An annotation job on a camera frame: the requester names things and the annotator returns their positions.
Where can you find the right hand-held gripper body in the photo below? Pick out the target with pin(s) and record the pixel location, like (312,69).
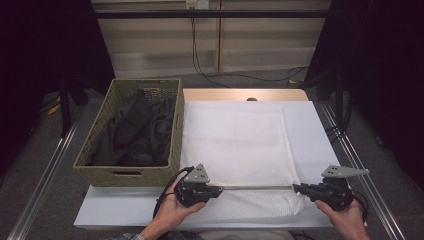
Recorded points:
(335,195)

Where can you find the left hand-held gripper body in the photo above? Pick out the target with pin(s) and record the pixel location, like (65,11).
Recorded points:
(195,191)

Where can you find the white mesh laundry bag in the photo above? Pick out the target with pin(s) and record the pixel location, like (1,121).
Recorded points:
(240,153)

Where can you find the dark garment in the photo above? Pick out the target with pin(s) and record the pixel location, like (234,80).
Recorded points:
(136,133)

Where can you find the green woven basket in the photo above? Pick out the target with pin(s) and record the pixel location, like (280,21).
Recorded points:
(106,175)

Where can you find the person's right hand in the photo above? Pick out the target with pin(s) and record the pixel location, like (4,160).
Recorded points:
(346,220)

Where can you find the person's left hand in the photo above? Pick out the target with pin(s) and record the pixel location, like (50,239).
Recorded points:
(175,211)

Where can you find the white table mat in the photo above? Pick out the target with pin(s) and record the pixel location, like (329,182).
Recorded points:
(116,206)

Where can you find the black metal stand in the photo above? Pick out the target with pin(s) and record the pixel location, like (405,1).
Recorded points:
(339,100)
(65,110)

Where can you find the dark table grommet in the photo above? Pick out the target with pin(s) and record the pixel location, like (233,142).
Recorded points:
(251,99)

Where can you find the dark curtain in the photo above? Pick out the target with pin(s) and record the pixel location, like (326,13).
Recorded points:
(40,50)
(383,66)

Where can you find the yellow floor tape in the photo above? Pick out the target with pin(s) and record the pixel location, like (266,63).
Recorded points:
(53,109)

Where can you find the black horizontal bar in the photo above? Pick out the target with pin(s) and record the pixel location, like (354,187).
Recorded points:
(213,14)

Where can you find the metal floor rail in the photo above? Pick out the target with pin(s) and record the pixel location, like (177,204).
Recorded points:
(373,193)
(43,180)

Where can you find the white wall outlet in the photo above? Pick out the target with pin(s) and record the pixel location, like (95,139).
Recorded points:
(197,4)

